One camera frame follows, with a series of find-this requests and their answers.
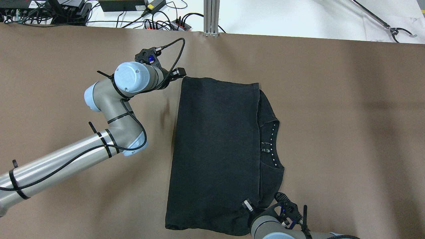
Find black power strip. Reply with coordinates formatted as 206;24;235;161
142;20;192;32

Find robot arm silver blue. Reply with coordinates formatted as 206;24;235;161
1;61;186;216
242;192;357;239

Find reacher grabber tool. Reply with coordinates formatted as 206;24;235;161
350;0;418;43

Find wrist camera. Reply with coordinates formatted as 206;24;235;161
274;192;303;230
134;47;162;69

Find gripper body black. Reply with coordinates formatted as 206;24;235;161
251;203;281;221
156;68;177;90

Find black power adapter box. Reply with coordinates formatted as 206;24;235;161
98;0;149;12

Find black t-shirt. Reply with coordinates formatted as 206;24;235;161
165;77;285;236

